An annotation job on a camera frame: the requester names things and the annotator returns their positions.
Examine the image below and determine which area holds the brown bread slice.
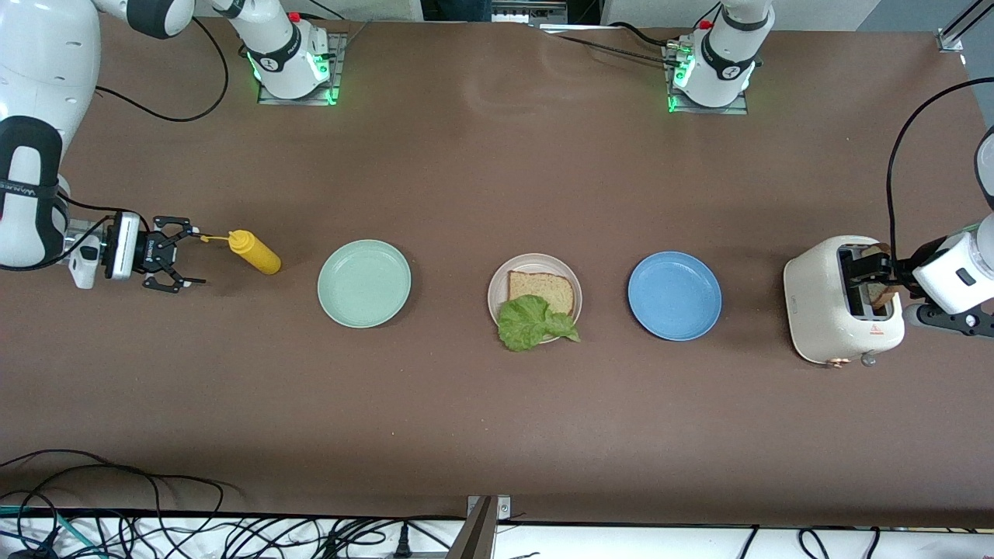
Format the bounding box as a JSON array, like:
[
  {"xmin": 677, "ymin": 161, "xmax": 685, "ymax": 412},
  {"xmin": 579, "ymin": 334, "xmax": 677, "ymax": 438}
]
[
  {"xmin": 860, "ymin": 242, "xmax": 903, "ymax": 312},
  {"xmin": 508, "ymin": 270, "xmax": 576, "ymax": 318}
]

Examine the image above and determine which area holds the green lettuce leaf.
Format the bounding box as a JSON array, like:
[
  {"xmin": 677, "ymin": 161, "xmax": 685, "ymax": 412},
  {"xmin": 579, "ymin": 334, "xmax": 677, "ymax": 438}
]
[{"xmin": 497, "ymin": 294, "xmax": 582, "ymax": 352}]

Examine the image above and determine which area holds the mint green plate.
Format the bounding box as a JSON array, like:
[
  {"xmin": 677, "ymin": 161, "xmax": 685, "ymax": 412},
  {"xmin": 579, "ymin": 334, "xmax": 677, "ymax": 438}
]
[{"xmin": 317, "ymin": 239, "xmax": 412, "ymax": 329}]

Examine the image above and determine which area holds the blue plate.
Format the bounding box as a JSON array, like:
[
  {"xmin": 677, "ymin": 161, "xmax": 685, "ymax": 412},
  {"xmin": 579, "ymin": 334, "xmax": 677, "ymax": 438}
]
[{"xmin": 627, "ymin": 251, "xmax": 723, "ymax": 342}]

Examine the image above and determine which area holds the beige plate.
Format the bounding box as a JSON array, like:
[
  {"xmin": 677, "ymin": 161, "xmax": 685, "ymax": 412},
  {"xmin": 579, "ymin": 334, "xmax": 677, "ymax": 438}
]
[{"xmin": 487, "ymin": 253, "xmax": 583, "ymax": 345}]

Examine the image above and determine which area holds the white toaster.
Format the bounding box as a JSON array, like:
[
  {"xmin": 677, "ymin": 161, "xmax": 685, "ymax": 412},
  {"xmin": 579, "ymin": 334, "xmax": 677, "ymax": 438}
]
[{"xmin": 783, "ymin": 235, "xmax": 906, "ymax": 368}]

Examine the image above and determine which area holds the yellow mustard squeeze bottle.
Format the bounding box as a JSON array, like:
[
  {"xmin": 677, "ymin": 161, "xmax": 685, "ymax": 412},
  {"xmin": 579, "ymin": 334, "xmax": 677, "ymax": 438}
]
[{"xmin": 200, "ymin": 230, "xmax": 282, "ymax": 276}]

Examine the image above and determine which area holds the white connector box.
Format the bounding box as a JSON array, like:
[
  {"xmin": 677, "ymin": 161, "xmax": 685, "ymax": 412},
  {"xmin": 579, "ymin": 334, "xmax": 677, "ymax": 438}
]
[{"xmin": 492, "ymin": 2, "xmax": 568, "ymax": 24}]

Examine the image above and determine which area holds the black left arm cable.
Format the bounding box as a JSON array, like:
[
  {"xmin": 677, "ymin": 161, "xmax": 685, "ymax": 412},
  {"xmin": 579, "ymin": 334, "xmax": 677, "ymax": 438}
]
[{"xmin": 888, "ymin": 77, "xmax": 994, "ymax": 266}]

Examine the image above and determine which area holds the long looping black cable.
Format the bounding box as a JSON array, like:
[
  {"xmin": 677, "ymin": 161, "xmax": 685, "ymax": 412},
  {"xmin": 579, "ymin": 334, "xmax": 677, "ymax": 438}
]
[{"xmin": 0, "ymin": 448, "xmax": 228, "ymax": 559}]

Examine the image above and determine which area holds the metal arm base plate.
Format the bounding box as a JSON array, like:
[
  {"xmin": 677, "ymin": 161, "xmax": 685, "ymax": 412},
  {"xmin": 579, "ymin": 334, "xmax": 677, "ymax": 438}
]
[
  {"xmin": 258, "ymin": 31, "xmax": 346, "ymax": 106},
  {"xmin": 664, "ymin": 43, "xmax": 750, "ymax": 116}
]

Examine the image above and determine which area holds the aluminium frame profile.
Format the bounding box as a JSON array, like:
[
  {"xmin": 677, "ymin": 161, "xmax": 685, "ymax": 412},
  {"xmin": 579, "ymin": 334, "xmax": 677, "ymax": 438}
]
[{"xmin": 936, "ymin": 0, "xmax": 994, "ymax": 54}]

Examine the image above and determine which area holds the teal cable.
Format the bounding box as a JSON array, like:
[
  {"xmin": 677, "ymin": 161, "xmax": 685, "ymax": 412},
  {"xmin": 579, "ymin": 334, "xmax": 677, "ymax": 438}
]
[{"xmin": 0, "ymin": 505, "xmax": 103, "ymax": 559}]

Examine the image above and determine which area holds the smooth black cable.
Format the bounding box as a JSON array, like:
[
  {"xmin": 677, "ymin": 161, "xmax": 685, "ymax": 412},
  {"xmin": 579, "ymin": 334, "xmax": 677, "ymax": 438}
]
[{"xmin": 606, "ymin": 22, "xmax": 675, "ymax": 49}]

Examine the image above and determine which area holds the braided black cable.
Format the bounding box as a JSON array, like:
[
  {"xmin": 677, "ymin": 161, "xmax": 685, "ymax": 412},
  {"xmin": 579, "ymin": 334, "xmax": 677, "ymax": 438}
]
[{"xmin": 555, "ymin": 33, "xmax": 684, "ymax": 64}]

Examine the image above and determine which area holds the metal table bracket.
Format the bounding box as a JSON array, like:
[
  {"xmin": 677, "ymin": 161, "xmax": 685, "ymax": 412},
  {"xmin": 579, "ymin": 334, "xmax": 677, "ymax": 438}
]
[{"xmin": 447, "ymin": 495, "xmax": 513, "ymax": 559}]

